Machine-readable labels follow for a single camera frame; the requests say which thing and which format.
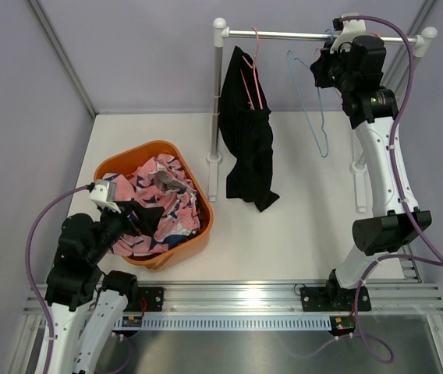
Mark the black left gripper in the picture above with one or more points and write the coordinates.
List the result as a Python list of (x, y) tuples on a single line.
[(149, 216)]

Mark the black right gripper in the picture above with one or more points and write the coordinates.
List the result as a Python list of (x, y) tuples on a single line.
[(320, 67)]

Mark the pink patterned shorts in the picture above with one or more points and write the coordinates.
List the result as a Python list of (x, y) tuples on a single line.
[(159, 182)]

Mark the blue hanger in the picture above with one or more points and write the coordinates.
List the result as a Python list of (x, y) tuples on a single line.
[(299, 57)]

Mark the pink hanger of black shorts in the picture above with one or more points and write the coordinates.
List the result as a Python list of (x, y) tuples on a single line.
[(253, 69)]

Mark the black shorts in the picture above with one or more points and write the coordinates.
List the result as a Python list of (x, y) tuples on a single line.
[(248, 136)]

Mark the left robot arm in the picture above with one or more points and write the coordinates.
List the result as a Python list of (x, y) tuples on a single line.
[(81, 303)]

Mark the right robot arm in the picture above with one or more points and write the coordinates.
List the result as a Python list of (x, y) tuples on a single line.
[(377, 163)]

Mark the orange plastic basket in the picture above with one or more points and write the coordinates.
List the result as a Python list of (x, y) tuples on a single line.
[(126, 163)]

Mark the metal clothes rack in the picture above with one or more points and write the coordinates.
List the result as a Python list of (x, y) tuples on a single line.
[(416, 49)]

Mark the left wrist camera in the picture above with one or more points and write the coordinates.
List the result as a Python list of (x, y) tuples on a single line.
[(103, 195)]

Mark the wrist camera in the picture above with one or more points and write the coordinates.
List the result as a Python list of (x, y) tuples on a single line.
[(103, 195), (349, 26)]

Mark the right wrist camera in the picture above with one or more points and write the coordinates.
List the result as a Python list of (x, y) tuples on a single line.
[(349, 26)]

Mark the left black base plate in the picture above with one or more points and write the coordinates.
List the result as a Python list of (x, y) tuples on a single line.
[(149, 299)]

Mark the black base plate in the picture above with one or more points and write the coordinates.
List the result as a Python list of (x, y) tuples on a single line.
[(320, 299), (149, 299)]

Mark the white slotted cable duct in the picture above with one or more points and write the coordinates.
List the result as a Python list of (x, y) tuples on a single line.
[(224, 323)]

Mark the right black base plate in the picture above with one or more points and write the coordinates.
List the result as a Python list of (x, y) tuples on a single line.
[(320, 299)]

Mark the aluminium mounting rail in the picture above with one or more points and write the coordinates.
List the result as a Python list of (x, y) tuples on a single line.
[(282, 298)]

